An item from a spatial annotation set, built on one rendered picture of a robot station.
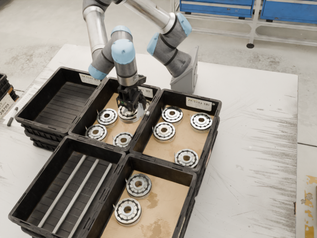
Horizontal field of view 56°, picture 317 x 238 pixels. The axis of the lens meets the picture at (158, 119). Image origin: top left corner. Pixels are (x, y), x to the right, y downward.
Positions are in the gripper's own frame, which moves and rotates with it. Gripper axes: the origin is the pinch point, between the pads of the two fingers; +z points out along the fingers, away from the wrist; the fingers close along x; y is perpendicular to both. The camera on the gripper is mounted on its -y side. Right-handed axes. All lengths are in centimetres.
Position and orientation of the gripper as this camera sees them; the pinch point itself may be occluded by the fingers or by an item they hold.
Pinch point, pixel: (137, 112)
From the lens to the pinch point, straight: 124.1
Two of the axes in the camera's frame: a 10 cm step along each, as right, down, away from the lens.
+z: 0.5, 6.4, 7.7
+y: -4.1, 7.1, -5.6
